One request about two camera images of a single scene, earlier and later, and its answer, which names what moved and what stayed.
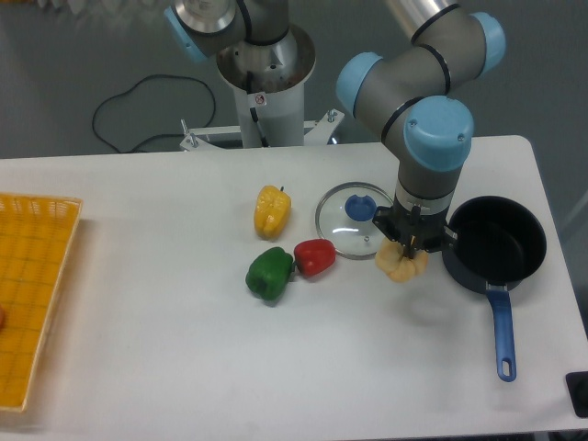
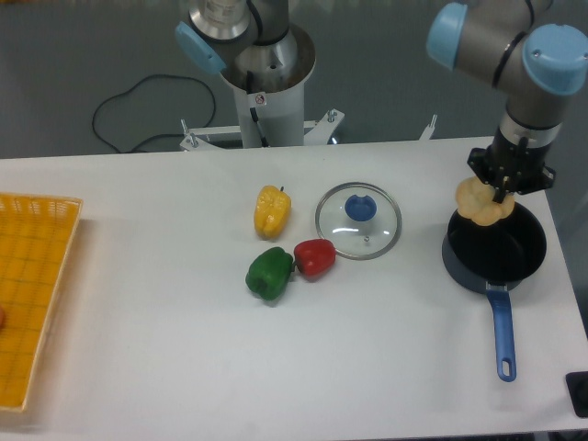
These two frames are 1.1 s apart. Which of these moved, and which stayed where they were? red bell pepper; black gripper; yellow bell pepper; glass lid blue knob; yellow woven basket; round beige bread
Moved: black gripper; round beige bread
Stayed: glass lid blue knob; red bell pepper; yellow woven basket; yellow bell pepper
